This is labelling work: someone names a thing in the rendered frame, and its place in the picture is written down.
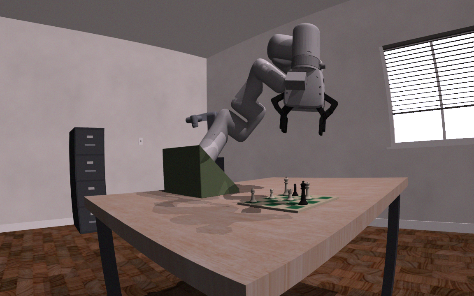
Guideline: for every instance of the green and cream chessboard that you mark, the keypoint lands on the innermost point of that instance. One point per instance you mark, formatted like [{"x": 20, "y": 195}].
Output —
[{"x": 280, "y": 203}]

